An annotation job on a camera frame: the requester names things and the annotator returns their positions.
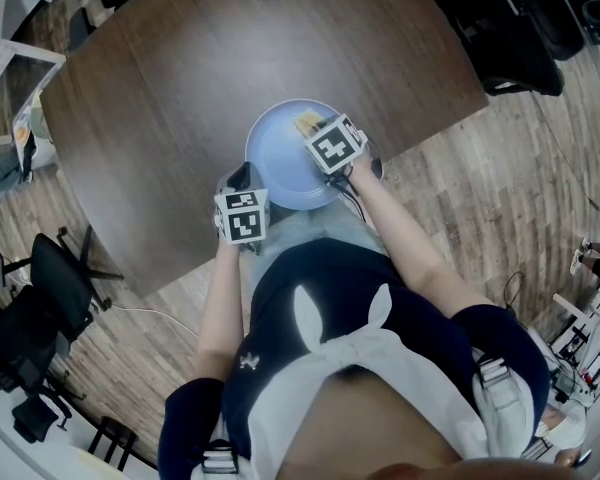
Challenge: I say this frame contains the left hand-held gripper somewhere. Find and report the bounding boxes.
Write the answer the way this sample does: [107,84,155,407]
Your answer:
[212,161,273,256]

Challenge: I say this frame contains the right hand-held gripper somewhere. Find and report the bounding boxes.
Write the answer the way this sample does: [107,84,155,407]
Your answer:
[303,112,371,185]

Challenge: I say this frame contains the light blue round plate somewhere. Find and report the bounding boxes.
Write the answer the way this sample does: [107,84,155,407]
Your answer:
[244,98,384,212]

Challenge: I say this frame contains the person's right forearm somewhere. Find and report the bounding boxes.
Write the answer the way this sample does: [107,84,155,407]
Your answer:
[348,156,507,320]

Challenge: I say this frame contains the person's left forearm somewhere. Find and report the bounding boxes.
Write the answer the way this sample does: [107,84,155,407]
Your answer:
[194,240,247,385]

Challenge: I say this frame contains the person's light blue jeans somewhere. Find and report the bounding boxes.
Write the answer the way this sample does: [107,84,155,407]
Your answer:
[252,202,390,289]

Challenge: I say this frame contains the person's navy shirt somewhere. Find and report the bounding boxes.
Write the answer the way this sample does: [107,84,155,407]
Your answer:
[157,237,552,480]

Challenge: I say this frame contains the black office chair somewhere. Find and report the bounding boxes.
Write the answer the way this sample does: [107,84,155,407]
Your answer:
[0,225,126,445]
[429,0,587,98]

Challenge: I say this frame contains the white chest harness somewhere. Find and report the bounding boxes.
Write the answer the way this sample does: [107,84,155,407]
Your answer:
[199,285,536,477]

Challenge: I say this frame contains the white printed bag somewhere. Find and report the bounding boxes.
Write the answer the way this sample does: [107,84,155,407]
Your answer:
[11,90,59,172]

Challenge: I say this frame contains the dark wooden stool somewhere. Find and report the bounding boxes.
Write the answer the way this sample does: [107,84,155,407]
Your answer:
[86,415,140,472]

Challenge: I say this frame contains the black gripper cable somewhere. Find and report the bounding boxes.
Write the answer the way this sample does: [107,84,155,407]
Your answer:
[325,165,369,224]

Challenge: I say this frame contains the white floor cable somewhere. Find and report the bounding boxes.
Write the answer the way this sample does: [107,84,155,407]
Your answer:
[110,303,201,340]

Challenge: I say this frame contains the black floor cable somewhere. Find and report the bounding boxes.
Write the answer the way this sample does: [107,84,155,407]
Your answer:
[502,269,527,315]

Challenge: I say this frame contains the white metal shelf frame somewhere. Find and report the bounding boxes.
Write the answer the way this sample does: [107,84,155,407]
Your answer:
[0,0,67,150]

